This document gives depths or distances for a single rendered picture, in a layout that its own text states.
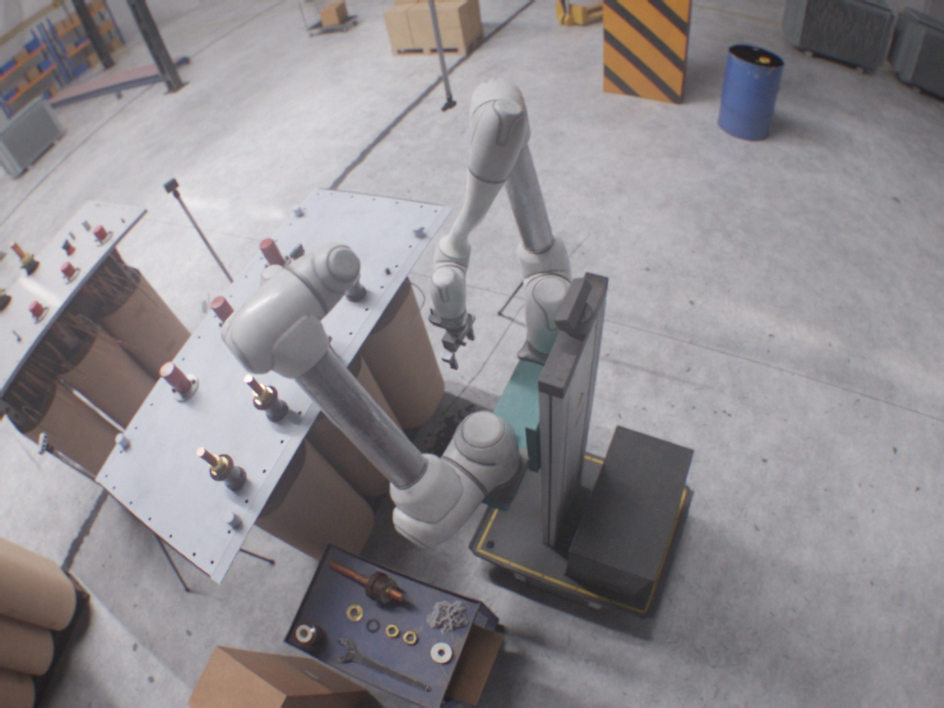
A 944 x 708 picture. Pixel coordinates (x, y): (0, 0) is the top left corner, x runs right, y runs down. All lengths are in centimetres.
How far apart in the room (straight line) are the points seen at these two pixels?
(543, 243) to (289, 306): 85
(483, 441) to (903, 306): 394
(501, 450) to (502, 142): 72
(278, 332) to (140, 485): 115
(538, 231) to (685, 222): 289
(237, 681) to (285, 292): 155
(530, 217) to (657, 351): 205
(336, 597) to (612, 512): 108
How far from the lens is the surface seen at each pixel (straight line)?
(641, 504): 197
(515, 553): 243
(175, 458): 191
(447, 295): 147
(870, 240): 505
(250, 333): 97
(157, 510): 187
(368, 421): 108
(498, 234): 407
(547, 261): 156
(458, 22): 741
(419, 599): 188
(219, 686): 215
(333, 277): 97
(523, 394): 158
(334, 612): 197
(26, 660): 394
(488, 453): 122
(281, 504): 194
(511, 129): 112
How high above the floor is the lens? 269
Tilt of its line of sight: 54 degrees down
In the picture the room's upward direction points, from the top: 13 degrees counter-clockwise
